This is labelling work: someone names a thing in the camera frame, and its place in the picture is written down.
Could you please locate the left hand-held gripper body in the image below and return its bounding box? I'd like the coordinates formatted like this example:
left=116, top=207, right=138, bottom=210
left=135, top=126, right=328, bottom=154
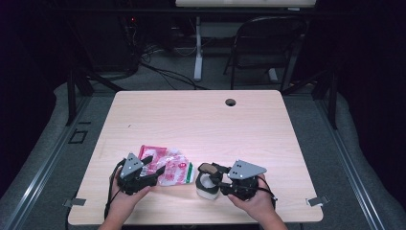
left=115, top=152, right=160, bottom=196

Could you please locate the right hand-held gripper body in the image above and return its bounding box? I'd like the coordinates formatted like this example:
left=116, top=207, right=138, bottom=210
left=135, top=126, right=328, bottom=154
left=219, top=159, right=268, bottom=201

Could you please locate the pink white plastic bag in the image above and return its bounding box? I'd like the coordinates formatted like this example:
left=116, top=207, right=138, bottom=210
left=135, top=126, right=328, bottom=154
left=137, top=144, right=195, bottom=187

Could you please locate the person's right hand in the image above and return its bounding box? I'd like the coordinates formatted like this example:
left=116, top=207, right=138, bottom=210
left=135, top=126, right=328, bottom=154
left=227, top=174, right=277, bottom=222

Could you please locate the person's left hand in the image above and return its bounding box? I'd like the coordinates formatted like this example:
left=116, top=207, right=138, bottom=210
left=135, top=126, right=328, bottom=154
left=106, top=169, right=152, bottom=221

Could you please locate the black metal stand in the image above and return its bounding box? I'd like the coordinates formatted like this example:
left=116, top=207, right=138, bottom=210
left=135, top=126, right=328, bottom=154
left=65, top=68, right=125, bottom=127
left=282, top=68, right=339, bottom=130

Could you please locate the black folding chair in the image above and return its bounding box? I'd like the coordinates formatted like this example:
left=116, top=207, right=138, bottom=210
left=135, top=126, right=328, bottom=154
left=223, top=15, right=309, bottom=92

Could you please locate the dark equipment cabinet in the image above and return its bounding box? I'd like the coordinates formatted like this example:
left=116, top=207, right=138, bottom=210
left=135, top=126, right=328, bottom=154
left=79, top=15, right=140, bottom=73

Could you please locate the white standing desk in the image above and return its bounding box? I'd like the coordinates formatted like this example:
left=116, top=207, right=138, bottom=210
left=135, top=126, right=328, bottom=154
left=174, top=0, right=317, bottom=82

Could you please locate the right hand-held gripper cable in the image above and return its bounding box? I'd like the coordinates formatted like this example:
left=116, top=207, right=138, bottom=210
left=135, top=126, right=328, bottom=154
left=258, top=175, right=278, bottom=210

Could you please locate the hand-held gripper cable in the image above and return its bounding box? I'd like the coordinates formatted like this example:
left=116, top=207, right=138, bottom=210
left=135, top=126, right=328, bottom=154
left=258, top=175, right=278, bottom=210
left=103, top=159, right=127, bottom=221

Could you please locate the left hand-held gripper cable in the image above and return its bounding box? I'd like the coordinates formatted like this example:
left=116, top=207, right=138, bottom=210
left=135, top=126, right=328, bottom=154
left=103, top=159, right=127, bottom=221

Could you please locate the black floor cable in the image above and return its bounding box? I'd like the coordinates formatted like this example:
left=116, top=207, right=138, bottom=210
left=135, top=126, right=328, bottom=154
left=140, top=60, right=209, bottom=91

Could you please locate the aluminium floor rail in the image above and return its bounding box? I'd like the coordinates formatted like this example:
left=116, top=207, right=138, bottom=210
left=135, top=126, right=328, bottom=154
left=312, top=95, right=387, bottom=230
left=0, top=95, right=94, bottom=230

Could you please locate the black horizontal frame bar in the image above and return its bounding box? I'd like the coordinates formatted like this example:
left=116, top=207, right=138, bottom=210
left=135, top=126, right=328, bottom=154
left=54, top=8, right=352, bottom=15

